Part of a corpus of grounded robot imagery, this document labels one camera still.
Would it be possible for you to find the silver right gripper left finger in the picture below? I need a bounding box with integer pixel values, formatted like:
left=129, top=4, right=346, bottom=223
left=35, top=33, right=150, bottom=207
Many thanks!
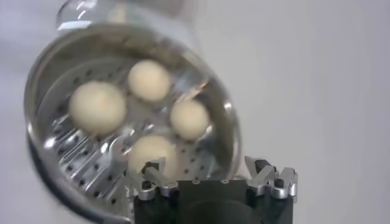
left=121, top=157, right=179, bottom=204

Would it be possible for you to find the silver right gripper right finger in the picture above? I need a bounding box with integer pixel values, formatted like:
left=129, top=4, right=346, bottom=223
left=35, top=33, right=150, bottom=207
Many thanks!
left=244, top=156, right=299, bottom=200

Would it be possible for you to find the white steamed baozi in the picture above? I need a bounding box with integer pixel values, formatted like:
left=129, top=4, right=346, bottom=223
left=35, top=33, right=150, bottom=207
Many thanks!
left=127, top=59, right=171, bottom=103
left=169, top=99, right=211, bottom=141
left=127, top=135, right=180, bottom=180
left=68, top=80, right=127, bottom=136

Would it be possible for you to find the glass lid with white handle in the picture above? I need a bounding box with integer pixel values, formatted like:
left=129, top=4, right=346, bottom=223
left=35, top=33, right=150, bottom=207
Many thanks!
left=56, top=0, right=199, bottom=40

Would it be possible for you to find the stainless steel steamer basket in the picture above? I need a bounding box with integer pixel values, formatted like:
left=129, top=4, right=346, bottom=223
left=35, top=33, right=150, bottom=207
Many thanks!
left=23, top=23, right=243, bottom=224

